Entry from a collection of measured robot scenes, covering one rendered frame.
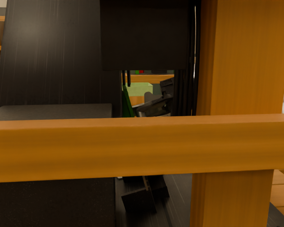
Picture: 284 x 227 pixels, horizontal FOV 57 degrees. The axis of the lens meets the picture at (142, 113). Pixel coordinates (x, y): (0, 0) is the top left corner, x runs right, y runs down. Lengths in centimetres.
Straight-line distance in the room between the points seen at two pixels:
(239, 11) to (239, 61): 8
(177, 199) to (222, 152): 49
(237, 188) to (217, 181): 5
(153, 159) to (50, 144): 17
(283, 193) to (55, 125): 89
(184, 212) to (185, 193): 11
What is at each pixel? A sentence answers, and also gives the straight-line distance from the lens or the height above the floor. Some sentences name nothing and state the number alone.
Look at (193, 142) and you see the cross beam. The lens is 44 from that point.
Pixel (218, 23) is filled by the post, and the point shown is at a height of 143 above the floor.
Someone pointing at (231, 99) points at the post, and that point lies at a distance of 50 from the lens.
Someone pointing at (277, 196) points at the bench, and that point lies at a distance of 109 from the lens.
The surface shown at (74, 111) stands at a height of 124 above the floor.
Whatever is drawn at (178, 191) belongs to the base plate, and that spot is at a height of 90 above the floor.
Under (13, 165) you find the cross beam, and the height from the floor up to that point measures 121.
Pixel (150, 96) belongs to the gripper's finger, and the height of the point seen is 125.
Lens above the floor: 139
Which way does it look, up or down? 14 degrees down
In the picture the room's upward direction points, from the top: straight up
